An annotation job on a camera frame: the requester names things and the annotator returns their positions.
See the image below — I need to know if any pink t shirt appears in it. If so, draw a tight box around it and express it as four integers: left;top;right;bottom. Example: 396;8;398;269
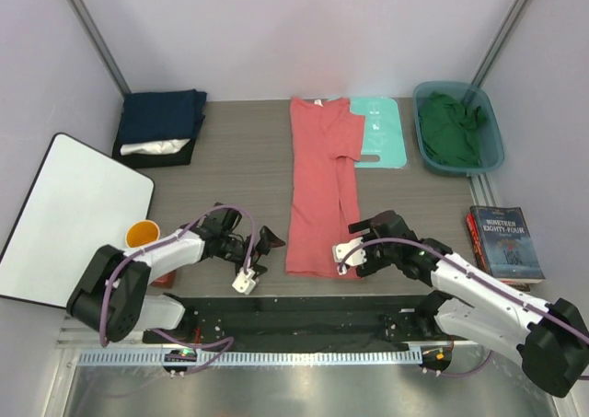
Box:
285;98;364;278

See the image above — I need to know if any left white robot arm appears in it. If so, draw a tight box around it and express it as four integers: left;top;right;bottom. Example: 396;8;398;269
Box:
66;203;285;345

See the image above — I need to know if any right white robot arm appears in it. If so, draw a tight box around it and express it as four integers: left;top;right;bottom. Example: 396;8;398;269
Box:
332;210;588;398

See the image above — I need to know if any brown cube mug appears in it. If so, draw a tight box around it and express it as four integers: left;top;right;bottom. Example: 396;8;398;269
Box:
151;271;177;289

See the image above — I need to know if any white mug orange inside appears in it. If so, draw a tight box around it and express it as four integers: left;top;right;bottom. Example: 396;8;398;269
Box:
125;220;160;248

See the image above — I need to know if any teal cutting board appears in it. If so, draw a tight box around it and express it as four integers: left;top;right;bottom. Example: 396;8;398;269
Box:
350;97;408;168

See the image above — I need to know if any red book underneath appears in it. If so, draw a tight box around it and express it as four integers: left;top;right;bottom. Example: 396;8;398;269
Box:
465;213;531;293

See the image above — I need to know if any black folded t shirt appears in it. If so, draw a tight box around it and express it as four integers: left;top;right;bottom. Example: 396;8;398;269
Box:
111;133;198;169

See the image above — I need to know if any nineteen eighty-four book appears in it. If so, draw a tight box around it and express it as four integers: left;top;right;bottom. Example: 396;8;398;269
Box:
468;204;546;285

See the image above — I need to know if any green t shirt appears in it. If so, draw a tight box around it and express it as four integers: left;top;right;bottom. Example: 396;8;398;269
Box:
419;92;488;168

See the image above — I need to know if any teal plastic basin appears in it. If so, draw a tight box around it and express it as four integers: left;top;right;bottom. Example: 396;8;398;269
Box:
412;81;504;176

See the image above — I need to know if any navy folded t shirt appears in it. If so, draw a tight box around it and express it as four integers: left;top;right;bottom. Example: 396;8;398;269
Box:
118;89;207;145

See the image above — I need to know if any white board black rim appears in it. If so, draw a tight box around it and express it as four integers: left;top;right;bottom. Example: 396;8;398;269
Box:
1;133;155;308

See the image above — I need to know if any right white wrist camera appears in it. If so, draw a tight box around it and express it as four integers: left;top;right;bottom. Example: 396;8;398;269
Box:
332;237;366;267

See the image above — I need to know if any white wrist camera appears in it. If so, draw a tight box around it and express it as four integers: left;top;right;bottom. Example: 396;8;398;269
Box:
232;269;258;295
332;237;366;267

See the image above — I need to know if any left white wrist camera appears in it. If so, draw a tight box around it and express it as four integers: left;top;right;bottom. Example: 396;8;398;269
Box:
232;269;258;295

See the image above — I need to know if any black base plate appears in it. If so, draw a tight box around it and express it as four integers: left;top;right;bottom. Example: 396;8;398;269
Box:
169;295;449;353

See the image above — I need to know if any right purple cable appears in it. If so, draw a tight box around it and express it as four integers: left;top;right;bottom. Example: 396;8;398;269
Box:
337;237;589;381

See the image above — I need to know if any purple cable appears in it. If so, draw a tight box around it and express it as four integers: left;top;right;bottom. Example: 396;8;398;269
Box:
337;237;589;381
98;205;258;376

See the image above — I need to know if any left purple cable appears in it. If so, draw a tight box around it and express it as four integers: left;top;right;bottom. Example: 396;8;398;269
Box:
98;205;258;376

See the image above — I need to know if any white slotted cable duct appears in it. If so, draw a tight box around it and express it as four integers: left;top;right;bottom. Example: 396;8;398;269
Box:
77;347;422;367

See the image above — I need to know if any right aluminium corner post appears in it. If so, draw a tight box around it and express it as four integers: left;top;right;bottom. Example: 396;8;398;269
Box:
470;0;533;88

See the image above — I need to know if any aluminium corner post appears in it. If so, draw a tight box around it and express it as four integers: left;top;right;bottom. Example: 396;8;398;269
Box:
66;0;131;95
470;0;533;88

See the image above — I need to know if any left aluminium corner post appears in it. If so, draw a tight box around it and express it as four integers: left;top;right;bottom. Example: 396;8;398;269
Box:
66;0;131;95

